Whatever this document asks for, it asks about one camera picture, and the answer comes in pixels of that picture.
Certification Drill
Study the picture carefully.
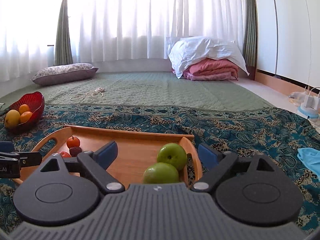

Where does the red jujube date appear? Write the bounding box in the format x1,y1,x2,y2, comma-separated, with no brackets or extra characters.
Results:
69,146,82,157

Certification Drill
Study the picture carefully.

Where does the small orange tangerine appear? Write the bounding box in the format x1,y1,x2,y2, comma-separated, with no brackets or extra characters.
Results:
66,136,80,148

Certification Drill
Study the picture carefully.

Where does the brown orange round fruit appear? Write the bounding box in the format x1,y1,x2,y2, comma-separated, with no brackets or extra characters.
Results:
59,151,72,158

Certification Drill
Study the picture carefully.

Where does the plain green apple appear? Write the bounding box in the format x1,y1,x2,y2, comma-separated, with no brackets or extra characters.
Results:
157,143,188,171

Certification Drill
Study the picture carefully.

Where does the green apple with red blush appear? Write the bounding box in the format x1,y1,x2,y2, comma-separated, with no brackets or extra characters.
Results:
143,163,180,184

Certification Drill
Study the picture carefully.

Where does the yellow mango in bowl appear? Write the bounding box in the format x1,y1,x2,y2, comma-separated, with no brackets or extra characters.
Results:
4,109,20,129

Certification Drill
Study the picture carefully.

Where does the front orange in bowl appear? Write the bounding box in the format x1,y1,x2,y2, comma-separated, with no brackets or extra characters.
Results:
20,111,33,124

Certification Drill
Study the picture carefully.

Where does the orange in bowl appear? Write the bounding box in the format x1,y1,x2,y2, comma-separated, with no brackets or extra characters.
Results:
18,104,30,115
20,111,33,124

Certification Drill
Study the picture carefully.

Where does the teal paisley blanket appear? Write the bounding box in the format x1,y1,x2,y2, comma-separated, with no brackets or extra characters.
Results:
1,104,319,234

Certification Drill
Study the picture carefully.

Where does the wooden serving tray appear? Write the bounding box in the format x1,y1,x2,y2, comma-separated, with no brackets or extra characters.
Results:
33,125,203,188

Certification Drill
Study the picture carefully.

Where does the rear orange in bowl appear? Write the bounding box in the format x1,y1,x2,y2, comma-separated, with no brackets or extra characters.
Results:
18,104,30,115

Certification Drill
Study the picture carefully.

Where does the red glass fruit bowl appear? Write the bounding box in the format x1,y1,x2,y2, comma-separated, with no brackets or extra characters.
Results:
9,91,44,134

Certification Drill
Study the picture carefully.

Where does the green quilted mattress cover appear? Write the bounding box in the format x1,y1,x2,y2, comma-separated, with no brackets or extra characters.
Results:
1,72,272,111

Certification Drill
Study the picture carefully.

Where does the light blue cloth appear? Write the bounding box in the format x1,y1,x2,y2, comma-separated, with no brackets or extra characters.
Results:
297,148,320,179

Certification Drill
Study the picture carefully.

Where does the pink folded blanket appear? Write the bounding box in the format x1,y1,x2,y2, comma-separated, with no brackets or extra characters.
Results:
182,58,239,81

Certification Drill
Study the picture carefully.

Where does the floral grey pillow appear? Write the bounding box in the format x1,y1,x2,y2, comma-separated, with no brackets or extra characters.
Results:
32,63,99,86

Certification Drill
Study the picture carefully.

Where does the white charger power strip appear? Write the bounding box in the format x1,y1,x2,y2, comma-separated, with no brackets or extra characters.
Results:
289,87,319,124

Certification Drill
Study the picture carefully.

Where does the left green curtain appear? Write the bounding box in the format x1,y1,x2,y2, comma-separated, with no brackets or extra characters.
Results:
54,0,73,66

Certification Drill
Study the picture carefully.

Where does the green curtain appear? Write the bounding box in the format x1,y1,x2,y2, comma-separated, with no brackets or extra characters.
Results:
54,0,73,66
243,0,258,68

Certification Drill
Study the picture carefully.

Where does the white duvet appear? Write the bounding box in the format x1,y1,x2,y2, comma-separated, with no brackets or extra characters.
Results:
166,36,249,78

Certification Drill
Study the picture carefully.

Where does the right green curtain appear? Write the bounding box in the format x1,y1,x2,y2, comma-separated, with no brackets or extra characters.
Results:
243,0,258,68

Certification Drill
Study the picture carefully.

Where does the white sheer curtain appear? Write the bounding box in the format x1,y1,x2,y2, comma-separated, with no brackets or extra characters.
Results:
1,0,246,82

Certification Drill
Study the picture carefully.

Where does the white wardrobe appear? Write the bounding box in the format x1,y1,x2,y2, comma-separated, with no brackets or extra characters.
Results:
256,0,319,87

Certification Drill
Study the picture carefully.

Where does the white coiled cable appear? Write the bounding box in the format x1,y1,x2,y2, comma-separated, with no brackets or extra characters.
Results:
69,86,106,102

